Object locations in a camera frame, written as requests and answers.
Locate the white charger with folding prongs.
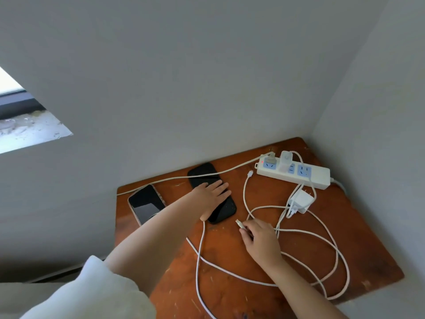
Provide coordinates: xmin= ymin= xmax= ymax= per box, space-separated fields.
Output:
xmin=287 ymin=189 xmax=315 ymax=218

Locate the person's left hand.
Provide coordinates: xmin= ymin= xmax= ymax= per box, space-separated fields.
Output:
xmin=191 ymin=179 xmax=232 ymax=224

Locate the white sleeve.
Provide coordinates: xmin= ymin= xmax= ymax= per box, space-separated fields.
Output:
xmin=20 ymin=255 xmax=157 ymax=319

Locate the white braided charging cable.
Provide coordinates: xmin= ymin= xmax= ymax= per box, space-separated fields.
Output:
xmin=235 ymin=206 xmax=351 ymax=301
xmin=185 ymin=236 xmax=339 ymax=288
xmin=195 ymin=221 xmax=218 ymax=319
xmin=243 ymin=169 xmax=339 ymax=290

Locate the person's right forearm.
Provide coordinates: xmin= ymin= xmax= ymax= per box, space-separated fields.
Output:
xmin=268 ymin=258 xmax=350 ymax=319

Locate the person's right hand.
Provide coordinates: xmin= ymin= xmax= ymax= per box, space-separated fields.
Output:
xmin=239 ymin=218 xmax=285 ymax=273

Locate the window with dark frame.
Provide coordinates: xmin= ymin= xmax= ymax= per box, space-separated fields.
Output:
xmin=0 ymin=66 xmax=74 ymax=155

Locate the white power strip cord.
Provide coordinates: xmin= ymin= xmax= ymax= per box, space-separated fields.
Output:
xmin=330 ymin=178 xmax=348 ymax=197

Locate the white power strip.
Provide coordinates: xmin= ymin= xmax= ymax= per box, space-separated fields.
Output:
xmin=256 ymin=154 xmax=332 ymax=191

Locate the person's left forearm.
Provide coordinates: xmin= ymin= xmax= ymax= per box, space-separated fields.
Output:
xmin=104 ymin=193 xmax=204 ymax=297

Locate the white cable of beige plug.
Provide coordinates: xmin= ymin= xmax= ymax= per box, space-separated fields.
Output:
xmin=116 ymin=153 xmax=271 ymax=196

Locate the white charger with round mark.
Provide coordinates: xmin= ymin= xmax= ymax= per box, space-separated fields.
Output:
xmin=278 ymin=150 xmax=294 ymax=173

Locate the black smartphone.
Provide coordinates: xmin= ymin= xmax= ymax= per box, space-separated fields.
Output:
xmin=187 ymin=162 xmax=238 ymax=225

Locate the smartphone with gold edge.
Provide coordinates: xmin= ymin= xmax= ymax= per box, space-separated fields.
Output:
xmin=127 ymin=184 xmax=167 ymax=227

